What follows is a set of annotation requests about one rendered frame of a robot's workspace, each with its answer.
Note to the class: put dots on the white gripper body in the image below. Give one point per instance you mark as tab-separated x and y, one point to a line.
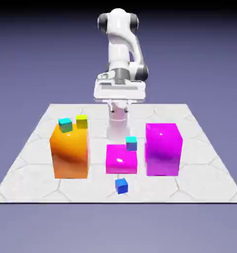
119	92

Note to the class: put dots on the small yellow cube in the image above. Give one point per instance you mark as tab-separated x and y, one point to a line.
82	121

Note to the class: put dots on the small blue cube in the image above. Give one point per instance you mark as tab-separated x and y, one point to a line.
121	185

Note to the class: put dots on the large orange box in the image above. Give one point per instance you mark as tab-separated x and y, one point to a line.
70	152

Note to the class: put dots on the tall large magenta box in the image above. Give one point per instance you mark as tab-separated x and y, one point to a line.
162	150

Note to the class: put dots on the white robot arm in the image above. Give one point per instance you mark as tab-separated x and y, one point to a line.
120	39

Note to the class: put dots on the small cyan cube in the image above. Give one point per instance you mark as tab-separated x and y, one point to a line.
65	125
131	143

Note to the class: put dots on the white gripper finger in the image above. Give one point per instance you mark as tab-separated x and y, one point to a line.
111	107
128	107

